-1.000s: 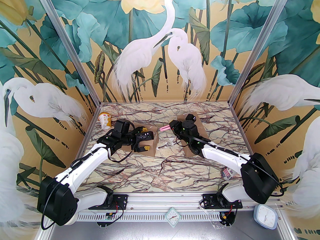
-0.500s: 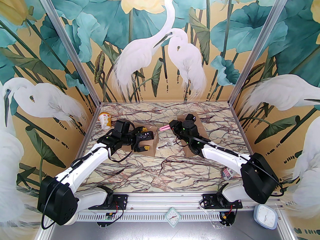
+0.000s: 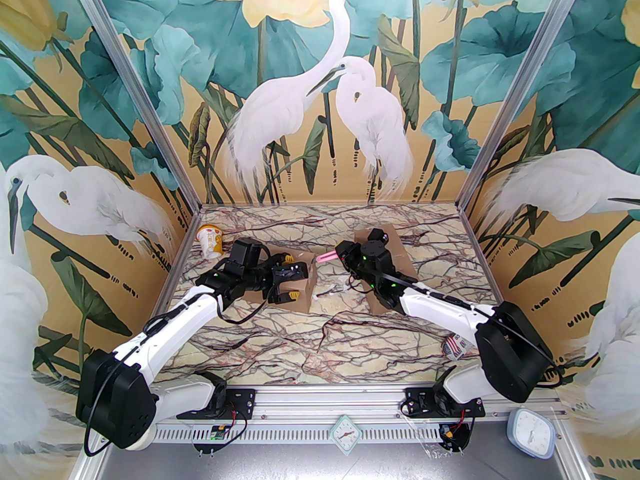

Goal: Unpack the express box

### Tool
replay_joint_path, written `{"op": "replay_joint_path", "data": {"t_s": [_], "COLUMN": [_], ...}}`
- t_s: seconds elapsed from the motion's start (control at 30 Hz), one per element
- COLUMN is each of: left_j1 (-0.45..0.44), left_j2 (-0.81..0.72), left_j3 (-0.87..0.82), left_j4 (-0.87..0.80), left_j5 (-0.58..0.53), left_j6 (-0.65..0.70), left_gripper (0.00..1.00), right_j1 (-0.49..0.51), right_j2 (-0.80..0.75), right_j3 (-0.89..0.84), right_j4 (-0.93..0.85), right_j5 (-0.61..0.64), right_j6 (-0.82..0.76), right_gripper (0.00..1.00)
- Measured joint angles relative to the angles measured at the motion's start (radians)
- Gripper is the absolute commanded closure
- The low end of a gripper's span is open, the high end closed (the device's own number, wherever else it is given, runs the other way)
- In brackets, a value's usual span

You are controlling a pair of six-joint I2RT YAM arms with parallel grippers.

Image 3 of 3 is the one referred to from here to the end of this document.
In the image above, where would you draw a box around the taped brown cardboard box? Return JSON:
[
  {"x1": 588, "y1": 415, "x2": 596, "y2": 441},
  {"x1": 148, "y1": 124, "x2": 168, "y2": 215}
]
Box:
[
  {"x1": 241, "y1": 248, "x2": 319, "y2": 315},
  {"x1": 353, "y1": 225, "x2": 417, "y2": 315}
]

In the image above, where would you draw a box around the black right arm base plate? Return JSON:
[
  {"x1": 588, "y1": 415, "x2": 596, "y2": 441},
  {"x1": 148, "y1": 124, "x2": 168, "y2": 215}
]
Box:
[{"x1": 403, "y1": 387, "x2": 486, "y2": 420}]

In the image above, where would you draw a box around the clear tape scrap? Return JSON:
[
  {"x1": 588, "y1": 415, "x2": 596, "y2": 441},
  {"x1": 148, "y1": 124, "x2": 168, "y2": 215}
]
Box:
[{"x1": 312, "y1": 277, "x2": 362, "y2": 300}]

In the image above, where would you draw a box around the grey steel shelf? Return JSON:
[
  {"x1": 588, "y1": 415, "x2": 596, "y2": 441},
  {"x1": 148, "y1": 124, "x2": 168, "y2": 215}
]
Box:
[{"x1": 75, "y1": 440, "x2": 588, "y2": 480}]

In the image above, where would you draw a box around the aluminium frame post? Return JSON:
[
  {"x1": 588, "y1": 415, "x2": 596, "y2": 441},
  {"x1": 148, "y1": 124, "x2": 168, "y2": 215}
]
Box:
[
  {"x1": 457, "y1": 0, "x2": 592, "y2": 214},
  {"x1": 64, "y1": 0, "x2": 202, "y2": 212}
]

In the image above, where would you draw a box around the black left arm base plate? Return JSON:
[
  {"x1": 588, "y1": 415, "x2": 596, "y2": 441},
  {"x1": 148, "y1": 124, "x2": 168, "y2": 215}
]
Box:
[{"x1": 177, "y1": 388, "x2": 257, "y2": 420}]

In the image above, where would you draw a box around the aluminium front rail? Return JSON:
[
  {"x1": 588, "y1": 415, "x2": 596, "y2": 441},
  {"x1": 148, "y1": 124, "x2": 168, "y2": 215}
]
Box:
[{"x1": 95, "y1": 384, "x2": 568, "y2": 445}]

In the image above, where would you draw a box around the green diamond clock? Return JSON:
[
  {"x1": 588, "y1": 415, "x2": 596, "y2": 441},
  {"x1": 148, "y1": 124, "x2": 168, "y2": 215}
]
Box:
[{"x1": 330, "y1": 414, "x2": 362, "y2": 455}]

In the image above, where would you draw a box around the pale blue square clock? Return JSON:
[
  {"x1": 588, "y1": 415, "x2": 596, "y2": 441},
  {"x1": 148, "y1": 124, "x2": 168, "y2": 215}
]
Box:
[{"x1": 506, "y1": 407, "x2": 555, "y2": 460}]

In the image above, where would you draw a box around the instant noodle cup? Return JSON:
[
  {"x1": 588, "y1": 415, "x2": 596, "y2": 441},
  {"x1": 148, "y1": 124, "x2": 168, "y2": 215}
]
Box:
[{"x1": 196, "y1": 223, "x2": 225, "y2": 260}]

